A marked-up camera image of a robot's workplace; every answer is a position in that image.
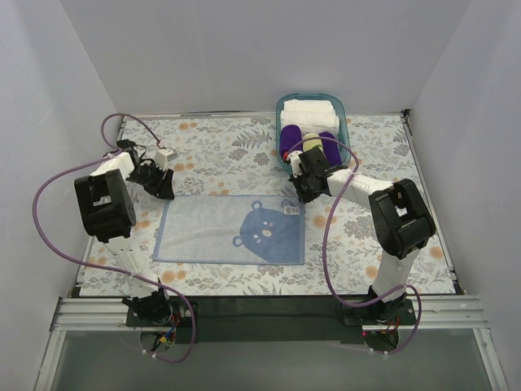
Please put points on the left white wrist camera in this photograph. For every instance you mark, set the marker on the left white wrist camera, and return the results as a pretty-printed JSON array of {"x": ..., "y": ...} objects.
[{"x": 164, "y": 156}]

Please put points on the teal plastic basket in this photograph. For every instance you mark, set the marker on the teal plastic basket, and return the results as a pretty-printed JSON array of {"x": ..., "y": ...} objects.
[{"x": 342, "y": 136}]

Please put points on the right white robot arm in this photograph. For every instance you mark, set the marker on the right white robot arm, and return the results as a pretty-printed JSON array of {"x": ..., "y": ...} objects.
[{"x": 402, "y": 222}]

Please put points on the white rolled towel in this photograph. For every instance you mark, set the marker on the white rolled towel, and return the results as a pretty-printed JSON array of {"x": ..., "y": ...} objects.
[{"x": 312, "y": 116}]

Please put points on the blue towel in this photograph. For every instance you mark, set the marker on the blue towel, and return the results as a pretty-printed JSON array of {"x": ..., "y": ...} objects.
[{"x": 260, "y": 230}]

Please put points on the aluminium frame rail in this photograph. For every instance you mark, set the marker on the aluminium frame rail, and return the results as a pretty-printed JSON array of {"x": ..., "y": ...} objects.
[{"x": 438, "y": 312}]

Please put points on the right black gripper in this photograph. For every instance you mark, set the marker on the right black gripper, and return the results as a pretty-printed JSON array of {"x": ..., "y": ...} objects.
[{"x": 304, "y": 186}]

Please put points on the left purple rolled towel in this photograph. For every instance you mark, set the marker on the left purple rolled towel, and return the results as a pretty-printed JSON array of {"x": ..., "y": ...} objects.
[{"x": 290, "y": 135}]

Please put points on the green patterned towel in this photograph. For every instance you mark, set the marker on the green patterned towel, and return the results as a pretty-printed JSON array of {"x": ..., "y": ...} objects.
[{"x": 312, "y": 142}]

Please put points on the purple rolled towel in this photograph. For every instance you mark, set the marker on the purple rolled towel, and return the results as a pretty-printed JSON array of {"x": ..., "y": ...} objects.
[
  {"x": 290, "y": 135},
  {"x": 330, "y": 148}
]

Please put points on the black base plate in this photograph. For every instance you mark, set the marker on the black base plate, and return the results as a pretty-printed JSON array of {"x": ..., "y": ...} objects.
[{"x": 189, "y": 328}]

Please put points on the right purple rolled towel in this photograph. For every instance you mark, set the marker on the right purple rolled towel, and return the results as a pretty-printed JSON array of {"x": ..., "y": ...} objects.
[{"x": 330, "y": 148}]

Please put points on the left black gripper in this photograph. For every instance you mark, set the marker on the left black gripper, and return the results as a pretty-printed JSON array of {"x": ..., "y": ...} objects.
[{"x": 159, "y": 182}]

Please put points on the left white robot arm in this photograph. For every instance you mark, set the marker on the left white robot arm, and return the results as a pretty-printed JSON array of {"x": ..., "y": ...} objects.
[{"x": 108, "y": 214}]

